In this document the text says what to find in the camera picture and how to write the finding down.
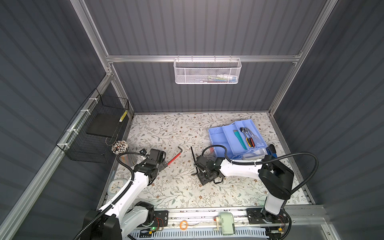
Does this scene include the white blue tool box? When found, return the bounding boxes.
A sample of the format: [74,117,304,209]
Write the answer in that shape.
[209,120,267,161]

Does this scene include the teal utility knife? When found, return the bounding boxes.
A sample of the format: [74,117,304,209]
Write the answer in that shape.
[234,130,247,150]

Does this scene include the yellow black pliers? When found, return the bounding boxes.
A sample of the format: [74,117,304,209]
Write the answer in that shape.
[243,128,256,148]

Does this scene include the black handled screwdriver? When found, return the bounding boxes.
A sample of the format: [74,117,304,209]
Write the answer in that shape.
[240,128,253,148]

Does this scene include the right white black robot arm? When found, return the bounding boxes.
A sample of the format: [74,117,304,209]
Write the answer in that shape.
[194,145,319,223]

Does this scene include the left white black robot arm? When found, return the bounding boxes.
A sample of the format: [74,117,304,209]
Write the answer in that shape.
[74,149,168,240]

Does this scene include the black hex key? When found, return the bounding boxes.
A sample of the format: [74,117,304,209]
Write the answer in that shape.
[191,146,199,176]

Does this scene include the mint round clock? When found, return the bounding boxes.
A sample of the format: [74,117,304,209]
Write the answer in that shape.
[107,179,128,197]

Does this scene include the mint green device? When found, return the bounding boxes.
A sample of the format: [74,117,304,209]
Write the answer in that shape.
[216,212,236,235]

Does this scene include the yellow green marker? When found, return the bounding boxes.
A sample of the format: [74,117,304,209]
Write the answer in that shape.
[119,111,128,123]

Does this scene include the red handled hex key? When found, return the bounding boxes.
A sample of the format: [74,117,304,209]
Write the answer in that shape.
[167,146,183,166]

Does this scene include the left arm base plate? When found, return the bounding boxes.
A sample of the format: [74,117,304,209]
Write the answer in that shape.
[139,210,169,228]

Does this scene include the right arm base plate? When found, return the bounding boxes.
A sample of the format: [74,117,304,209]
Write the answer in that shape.
[246,208,289,226]

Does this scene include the black wire side basket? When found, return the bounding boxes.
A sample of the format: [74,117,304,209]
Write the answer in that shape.
[57,90,130,164]

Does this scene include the white wire wall basket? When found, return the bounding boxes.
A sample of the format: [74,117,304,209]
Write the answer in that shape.
[173,57,242,85]

